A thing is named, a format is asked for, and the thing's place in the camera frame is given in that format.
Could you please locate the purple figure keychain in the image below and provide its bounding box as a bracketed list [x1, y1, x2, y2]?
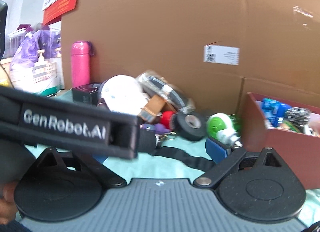
[140, 123, 171, 135]

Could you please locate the steel wool scrubber ball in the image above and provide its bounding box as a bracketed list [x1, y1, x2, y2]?
[285, 107, 311, 133]

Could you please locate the person's left hand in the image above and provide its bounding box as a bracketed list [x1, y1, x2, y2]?
[0, 181, 18, 225]

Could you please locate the green white plug device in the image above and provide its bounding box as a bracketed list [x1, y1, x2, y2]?
[207, 113, 243, 147]

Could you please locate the black electrical tape roll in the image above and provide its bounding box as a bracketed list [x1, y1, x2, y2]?
[173, 112, 207, 142]

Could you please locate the white plastic basket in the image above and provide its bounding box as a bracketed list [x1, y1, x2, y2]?
[9, 58, 63, 96]

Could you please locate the pump dispenser bottle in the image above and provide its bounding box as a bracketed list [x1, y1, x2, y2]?
[33, 49, 49, 75]

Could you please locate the black product box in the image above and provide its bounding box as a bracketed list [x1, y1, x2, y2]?
[71, 83, 101, 105]

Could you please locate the red bottle cap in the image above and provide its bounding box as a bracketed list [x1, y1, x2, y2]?
[160, 110, 176, 130]

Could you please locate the blue tissue pack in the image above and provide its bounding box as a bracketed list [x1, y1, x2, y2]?
[261, 98, 292, 127]

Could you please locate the brown toy football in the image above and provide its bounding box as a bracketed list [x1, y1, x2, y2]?
[97, 98, 109, 110]

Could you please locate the red storage box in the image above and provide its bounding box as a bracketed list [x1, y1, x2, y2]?
[241, 92, 319, 189]

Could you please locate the purple plastic bag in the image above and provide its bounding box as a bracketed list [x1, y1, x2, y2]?
[10, 26, 61, 70]

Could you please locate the pink thermos bottle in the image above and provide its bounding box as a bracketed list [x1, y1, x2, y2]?
[71, 41, 94, 88]

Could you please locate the packaged black tool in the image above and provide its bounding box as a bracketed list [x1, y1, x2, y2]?
[136, 70, 196, 114]

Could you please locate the white plastic bowl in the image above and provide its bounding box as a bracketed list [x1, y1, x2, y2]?
[100, 75, 149, 115]

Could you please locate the white shipping label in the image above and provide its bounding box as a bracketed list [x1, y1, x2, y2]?
[203, 44, 240, 66]

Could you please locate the large cardboard box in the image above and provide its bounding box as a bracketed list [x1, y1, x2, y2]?
[61, 0, 319, 113]

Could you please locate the black strap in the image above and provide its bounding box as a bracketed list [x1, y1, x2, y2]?
[150, 146, 217, 173]

